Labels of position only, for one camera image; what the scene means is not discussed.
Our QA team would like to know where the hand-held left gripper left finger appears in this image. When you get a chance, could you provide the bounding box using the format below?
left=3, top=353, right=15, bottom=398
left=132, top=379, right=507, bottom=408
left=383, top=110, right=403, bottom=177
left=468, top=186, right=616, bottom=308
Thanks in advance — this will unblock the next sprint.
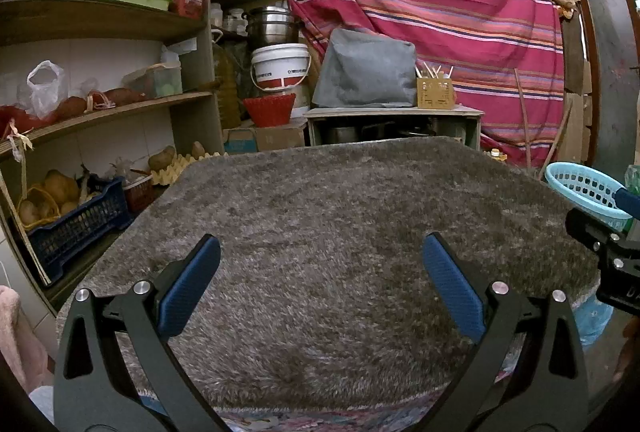
left=52, top=233, right=226, bottom=432

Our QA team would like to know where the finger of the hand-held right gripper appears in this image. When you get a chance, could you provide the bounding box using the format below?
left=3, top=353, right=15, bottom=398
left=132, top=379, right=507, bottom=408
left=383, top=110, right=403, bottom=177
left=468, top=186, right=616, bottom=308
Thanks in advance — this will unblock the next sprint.
left=615, top=187, right=640, bottom=219
left=565, top=207, right=625, bottom=259

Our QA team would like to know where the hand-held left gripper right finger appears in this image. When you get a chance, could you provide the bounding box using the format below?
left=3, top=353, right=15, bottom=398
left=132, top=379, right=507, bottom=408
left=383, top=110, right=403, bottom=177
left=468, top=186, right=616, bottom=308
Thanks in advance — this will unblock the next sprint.
left=421, top=232, right=591, bottom=432

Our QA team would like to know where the light blue plastic basket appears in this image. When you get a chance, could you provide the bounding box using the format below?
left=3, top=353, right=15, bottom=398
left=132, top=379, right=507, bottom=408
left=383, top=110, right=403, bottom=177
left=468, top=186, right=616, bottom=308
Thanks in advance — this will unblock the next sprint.
left=544, top=162, right=635, bottom=233

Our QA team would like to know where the stack of flattened cardboard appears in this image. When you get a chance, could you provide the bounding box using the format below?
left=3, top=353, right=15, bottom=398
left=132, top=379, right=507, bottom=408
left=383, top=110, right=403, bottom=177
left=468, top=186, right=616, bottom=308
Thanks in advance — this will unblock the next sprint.
left=555, top=37, right=593, bottom=168

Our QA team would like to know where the small woven basket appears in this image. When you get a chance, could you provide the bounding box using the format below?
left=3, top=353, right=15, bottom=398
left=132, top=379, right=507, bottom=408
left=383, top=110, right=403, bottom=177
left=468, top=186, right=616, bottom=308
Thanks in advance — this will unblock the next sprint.
left=122, top=175, right=153, bottom=213

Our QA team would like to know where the yellow egg tray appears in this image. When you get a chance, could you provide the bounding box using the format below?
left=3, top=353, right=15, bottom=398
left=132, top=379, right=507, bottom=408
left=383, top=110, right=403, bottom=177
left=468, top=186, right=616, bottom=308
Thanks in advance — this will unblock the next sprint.
left=150, top=152, right=221, bottom=185

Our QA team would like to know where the dark blue plastic crate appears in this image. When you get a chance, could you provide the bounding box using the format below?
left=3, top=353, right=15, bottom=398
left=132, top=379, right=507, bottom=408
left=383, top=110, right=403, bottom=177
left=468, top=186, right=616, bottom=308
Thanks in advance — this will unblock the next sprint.
left=25, top=177, right=132, bottom=280

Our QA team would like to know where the thin wooden stick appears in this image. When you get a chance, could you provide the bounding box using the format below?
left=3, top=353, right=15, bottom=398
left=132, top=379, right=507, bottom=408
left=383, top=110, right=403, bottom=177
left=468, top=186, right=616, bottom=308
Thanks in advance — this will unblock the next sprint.
left=515, top=68, right=533, bottom=168

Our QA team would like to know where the wooden framed door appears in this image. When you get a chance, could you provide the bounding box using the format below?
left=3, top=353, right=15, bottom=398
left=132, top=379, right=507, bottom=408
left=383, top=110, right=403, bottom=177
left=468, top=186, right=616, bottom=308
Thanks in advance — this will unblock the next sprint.
left=565, top=0, right=640, bottom=183

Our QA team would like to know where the grey shaggy mat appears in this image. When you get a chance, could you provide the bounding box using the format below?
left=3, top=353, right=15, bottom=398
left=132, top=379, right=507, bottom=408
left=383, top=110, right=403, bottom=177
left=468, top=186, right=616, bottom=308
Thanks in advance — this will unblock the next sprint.
left=55, top=136, right=601, bottom=413

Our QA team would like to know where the wicker basket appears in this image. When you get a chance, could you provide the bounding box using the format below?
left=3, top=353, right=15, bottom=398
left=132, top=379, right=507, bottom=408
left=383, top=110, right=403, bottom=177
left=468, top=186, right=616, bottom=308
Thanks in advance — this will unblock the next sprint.
left=17, top=185, right=62, bottom=231

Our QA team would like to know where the brown cardboard box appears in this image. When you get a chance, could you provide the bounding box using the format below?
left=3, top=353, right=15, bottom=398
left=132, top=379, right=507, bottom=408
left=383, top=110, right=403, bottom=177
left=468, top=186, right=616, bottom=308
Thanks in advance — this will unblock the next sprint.
left=222, top=125, right=307, bottom=154

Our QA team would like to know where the low wooden cabinet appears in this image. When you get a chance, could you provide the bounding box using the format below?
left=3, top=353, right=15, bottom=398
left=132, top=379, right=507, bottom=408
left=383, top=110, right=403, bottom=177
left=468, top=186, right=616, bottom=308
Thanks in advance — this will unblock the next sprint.
left=304, top=106, right=486, bottom=150

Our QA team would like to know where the small steel pot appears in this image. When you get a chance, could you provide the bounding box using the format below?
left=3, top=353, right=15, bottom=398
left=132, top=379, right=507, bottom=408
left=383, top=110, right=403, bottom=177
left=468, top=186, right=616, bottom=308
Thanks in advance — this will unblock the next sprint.
left=325, top=126, right=357, bottom=144

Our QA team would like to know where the small cardboard box with sticks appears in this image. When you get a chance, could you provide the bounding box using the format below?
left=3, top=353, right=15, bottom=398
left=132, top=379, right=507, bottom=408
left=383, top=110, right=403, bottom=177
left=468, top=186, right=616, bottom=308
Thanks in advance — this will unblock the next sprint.
left=416, top=61, right=457, bottom=110

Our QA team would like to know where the red woven basket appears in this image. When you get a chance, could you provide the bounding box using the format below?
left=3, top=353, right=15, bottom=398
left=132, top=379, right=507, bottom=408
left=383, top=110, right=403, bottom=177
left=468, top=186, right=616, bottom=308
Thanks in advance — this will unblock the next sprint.
left=243, top=93, right=297, bottom=128

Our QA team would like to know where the sweet potato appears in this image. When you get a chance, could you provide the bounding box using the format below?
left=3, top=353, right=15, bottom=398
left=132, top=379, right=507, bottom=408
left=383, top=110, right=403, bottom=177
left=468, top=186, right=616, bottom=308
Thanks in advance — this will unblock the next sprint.
left=52, top=96, right=90, bottom=120
left=102, top=87, right=148, bottom=107

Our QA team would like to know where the large cooking oil bottle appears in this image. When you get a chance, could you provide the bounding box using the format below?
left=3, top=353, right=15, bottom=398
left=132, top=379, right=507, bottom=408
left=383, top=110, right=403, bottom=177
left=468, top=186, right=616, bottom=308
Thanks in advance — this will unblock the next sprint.
left=212, top=30, right=242, bottom=129

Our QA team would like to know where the clear plastic storage container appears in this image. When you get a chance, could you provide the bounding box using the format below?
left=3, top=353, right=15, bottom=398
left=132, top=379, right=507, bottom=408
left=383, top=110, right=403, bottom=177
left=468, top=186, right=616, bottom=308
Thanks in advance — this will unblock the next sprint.
left=122, top=61, right=183, bottom=99

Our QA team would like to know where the grey fabric cover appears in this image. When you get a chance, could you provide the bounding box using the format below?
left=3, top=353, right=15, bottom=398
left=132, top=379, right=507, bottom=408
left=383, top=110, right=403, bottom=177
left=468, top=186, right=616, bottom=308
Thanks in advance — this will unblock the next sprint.
left=312, top=28, right=418, bottom=109

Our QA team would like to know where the white plastic bucket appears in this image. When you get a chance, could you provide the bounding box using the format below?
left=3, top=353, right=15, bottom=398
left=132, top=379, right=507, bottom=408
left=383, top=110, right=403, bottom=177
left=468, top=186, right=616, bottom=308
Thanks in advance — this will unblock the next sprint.
left=250, top=44, right=312, bottom=93

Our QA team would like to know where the red mesh bag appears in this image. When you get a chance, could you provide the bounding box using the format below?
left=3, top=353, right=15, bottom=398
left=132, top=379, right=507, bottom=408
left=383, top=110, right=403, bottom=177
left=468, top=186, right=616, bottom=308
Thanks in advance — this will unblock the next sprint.
left=0, top=105, right=36, bottom=133

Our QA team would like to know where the white plastic bag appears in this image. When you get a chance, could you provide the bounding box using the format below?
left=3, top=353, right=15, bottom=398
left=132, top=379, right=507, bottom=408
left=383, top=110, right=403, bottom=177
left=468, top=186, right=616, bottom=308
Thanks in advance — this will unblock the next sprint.
left=26, top=60, right=66, bottom=113

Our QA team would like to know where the steel stock pot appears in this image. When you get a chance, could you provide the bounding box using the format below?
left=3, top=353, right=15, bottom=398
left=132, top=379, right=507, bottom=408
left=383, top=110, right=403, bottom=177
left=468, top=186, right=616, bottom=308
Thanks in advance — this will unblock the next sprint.
left=242, top=6, right=301, bottom=50

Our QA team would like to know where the red plastic container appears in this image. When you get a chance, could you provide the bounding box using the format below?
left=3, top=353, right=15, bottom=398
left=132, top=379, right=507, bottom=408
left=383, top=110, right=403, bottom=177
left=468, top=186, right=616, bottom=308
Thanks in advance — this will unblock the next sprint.
left=171, top=0, right=206, bottom=18

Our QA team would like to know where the curved wooden shelf unit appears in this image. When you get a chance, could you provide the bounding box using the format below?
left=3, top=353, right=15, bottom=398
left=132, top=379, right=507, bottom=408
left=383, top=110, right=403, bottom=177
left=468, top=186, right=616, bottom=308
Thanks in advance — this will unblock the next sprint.
left=0, top=0, right=226, bottom=303

